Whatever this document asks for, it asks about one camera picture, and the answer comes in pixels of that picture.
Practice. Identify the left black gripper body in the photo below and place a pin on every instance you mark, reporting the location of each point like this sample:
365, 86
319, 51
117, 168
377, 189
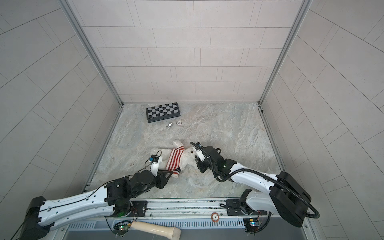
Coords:
158, 182

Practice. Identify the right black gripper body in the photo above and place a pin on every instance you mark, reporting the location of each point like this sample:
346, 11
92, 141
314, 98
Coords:
203, 166

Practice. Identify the red white striped knit sweater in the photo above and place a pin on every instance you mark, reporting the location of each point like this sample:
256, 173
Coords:
174, 162

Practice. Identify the white teddy bear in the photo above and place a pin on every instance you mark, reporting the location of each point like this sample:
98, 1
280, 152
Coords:
188, 156

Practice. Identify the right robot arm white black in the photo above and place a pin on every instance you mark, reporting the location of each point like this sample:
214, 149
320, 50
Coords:
270, 193

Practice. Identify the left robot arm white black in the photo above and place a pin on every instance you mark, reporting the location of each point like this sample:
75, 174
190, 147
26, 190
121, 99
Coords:
112, 199

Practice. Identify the left green circuit board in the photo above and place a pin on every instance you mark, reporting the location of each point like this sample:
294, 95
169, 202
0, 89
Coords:
122, 227

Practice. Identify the green circuit board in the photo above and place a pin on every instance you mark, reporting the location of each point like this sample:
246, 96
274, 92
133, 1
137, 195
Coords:
251, 225
122, 227

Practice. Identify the round red white sticker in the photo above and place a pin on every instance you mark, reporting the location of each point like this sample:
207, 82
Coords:
215, 217

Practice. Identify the folded black white chessboard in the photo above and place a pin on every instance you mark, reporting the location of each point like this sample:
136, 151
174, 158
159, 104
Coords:
163, 112

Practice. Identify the right green circuit board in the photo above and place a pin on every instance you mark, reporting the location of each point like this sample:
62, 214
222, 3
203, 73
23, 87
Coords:
251, 225

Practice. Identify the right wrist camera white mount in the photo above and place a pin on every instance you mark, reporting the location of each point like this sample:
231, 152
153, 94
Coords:
199, 151

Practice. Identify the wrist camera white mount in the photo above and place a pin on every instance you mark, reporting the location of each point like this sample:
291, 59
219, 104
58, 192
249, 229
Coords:
199, 151
155, 163

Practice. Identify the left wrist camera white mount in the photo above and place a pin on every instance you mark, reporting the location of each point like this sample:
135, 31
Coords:
155, 163

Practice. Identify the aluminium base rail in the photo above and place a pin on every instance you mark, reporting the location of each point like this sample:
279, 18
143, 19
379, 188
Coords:
186, 207

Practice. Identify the beige wooden handle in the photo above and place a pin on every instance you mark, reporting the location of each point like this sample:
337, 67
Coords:
170, 233

